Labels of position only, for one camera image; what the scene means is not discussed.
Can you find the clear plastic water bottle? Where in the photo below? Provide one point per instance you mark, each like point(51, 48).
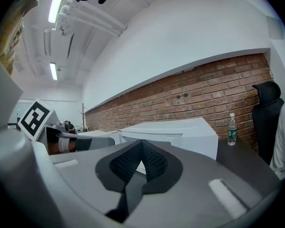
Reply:
point(232, 133)

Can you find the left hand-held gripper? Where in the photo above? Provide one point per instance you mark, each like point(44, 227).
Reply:
point(34, 119)

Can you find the person's patterned shirt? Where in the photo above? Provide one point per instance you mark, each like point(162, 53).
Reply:
point(12, 37)

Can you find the black office chair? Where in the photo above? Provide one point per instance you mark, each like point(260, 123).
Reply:
point(267, 117)

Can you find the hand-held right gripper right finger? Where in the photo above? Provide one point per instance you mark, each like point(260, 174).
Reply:
point(192, 198)

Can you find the white low cabinet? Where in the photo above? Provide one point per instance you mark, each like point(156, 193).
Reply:
point(97, 135)

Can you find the person's left hand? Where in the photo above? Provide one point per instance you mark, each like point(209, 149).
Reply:
point(53, 148)

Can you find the long ceiling light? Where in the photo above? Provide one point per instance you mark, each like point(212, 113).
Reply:
point(53, 71)
point(55, 8)

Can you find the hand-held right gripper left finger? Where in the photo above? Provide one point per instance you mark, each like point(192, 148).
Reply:
point(80, 170)

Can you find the white ceiling pipes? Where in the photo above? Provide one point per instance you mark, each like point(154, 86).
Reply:
point(90, 15)

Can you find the white microwave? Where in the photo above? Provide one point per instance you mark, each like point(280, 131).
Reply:
point(192, 136)

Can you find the wooden coat rack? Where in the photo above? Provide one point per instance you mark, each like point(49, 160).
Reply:
point(83, 117)

